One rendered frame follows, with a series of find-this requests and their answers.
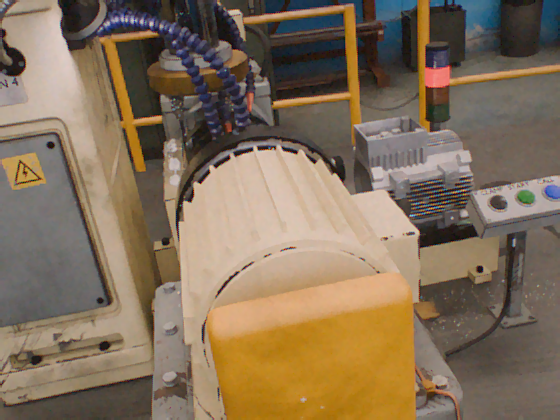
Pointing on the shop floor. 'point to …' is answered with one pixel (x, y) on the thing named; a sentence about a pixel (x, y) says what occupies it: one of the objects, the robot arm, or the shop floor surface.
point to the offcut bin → (441, 24)
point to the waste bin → (520, 27)
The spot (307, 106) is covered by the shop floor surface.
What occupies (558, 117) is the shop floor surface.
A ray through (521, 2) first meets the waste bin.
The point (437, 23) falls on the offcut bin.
